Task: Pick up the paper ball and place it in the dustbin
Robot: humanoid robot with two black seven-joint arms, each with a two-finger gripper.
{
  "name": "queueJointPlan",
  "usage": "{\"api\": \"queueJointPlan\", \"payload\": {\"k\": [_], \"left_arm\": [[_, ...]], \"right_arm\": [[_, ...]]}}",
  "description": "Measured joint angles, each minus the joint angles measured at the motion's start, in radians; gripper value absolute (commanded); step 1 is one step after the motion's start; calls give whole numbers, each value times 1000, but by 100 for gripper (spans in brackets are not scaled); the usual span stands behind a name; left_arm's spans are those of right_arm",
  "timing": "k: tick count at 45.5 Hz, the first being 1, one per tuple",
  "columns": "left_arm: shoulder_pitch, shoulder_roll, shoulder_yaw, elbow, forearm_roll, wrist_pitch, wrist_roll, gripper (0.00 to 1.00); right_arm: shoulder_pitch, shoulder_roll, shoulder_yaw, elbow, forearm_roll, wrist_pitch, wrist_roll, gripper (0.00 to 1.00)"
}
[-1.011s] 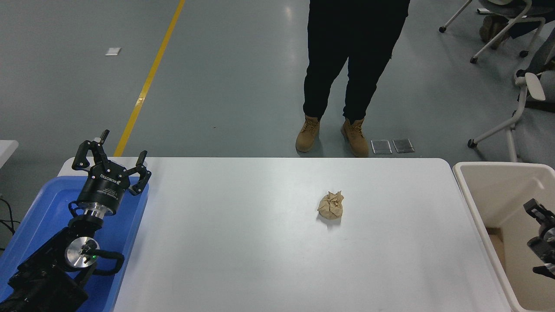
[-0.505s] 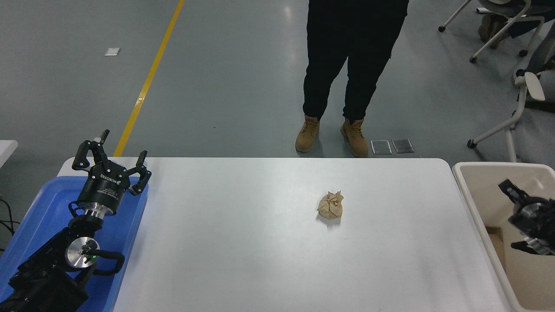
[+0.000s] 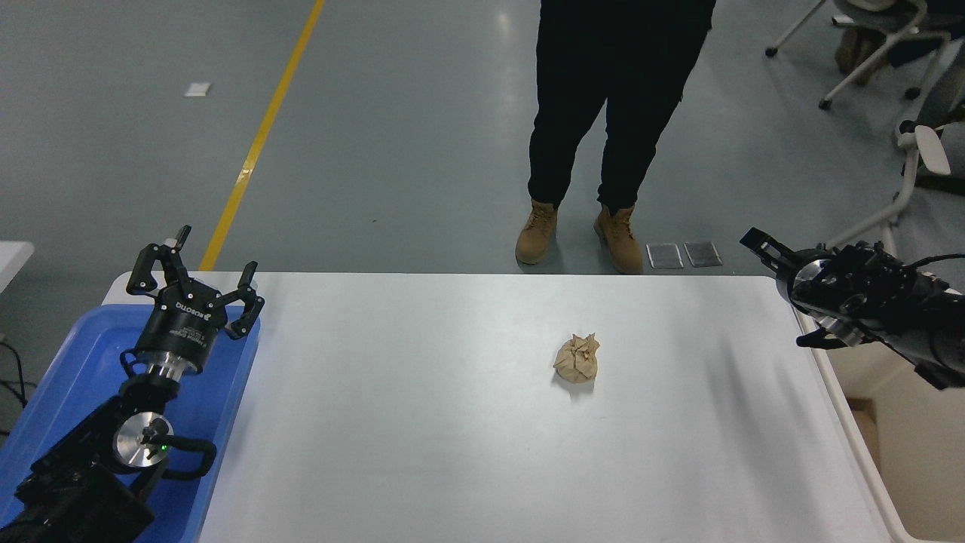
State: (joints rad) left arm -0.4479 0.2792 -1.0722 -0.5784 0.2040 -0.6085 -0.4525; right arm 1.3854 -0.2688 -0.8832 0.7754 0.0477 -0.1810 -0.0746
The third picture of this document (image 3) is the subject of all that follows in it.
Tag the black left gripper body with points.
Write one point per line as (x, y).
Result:
(182, 323)

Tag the tan paper ball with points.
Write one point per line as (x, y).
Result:
(577, 360)

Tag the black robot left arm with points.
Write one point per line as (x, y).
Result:
(68, 490)

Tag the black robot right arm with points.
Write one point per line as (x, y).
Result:
(889, 302)

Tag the blue plastic tray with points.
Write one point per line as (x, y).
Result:
(75, 354)

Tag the small white table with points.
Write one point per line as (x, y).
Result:
(11, 262)

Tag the standing person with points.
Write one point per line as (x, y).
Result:
(595, 75)

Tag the brown cardboard piece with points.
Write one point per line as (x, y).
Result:
(867, 430)

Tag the seated person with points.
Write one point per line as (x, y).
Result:
(859, 49)

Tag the white-legged office chair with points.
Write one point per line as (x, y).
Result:
(874, 56)

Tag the large pale bin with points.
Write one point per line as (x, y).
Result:
(905, 467)

